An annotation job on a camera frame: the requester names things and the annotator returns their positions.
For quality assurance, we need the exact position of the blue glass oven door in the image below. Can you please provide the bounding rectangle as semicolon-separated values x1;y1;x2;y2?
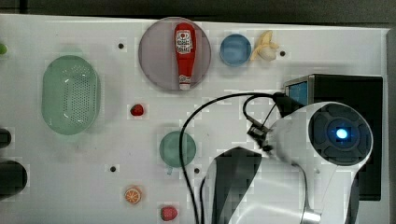
289;82;308;105

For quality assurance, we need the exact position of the black toaster oven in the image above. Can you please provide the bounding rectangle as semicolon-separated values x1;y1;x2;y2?
284;74;384;201

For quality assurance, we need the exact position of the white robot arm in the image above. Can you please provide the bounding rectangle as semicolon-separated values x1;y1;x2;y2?
202;102;373;224

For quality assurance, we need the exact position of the teal green cup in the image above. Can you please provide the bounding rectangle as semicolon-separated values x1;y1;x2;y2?
159;131;197;175

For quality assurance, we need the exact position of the red toy strawberry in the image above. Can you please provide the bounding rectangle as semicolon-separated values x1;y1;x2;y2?
130;104;145;117

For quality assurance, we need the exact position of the grey round plate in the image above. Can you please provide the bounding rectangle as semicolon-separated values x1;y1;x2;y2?
138;18;211;91

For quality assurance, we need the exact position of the blue round bowl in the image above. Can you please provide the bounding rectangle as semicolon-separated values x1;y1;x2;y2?
219;34;252;67

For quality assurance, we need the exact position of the red ketchup bottle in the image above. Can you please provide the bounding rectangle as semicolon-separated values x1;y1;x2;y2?
174;22;196;91

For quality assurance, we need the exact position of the peeled toy banana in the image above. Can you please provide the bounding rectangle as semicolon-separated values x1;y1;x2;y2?
250;31;279;62

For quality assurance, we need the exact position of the pink toy strawberry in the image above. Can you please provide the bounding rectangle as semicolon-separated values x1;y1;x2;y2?
161;206;178;221

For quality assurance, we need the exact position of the orange slice toy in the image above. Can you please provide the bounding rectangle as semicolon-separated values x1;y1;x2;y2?
124;186;142;204

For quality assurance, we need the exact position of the green perforated colander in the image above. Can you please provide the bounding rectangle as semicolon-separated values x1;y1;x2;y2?
41;55;100;135

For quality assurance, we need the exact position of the small black object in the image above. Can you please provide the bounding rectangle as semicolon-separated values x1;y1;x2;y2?
0;128;12;148

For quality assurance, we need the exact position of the black cylinder object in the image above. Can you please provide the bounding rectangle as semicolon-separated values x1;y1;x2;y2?
0;161;28;200

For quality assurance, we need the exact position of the green small object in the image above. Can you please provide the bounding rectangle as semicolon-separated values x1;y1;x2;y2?
0;44;7;55

